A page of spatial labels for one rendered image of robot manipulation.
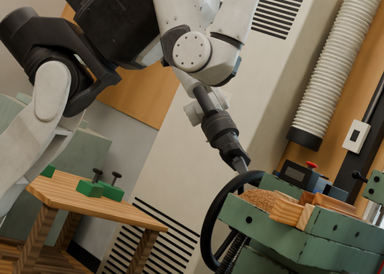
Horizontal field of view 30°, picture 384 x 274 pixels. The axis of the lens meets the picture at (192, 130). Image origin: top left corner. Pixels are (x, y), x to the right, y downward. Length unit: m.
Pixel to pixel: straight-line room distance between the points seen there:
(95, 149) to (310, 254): 2.50
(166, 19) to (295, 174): 0.49
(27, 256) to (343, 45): 1.56
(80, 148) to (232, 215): 2.31
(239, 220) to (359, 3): 1.87
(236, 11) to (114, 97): 2.75
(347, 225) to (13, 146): 0.81
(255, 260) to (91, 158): 2.31
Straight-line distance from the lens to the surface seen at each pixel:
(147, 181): 3.35
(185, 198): 3.20
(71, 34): 1.71
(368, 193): 1.65
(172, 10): 1.40
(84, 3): 1.68
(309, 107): 3.08
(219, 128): 1.92
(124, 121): 3.97
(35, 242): 2.65
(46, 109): 1.68
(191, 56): 1.32
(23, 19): 1.78
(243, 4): 1.36
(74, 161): 3.69
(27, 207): 3.63
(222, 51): 1.34
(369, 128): 3.04
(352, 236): 1.49
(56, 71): 1.68
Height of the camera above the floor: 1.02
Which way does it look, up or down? 1 degrees down
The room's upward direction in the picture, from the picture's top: 24 degrees clockwise
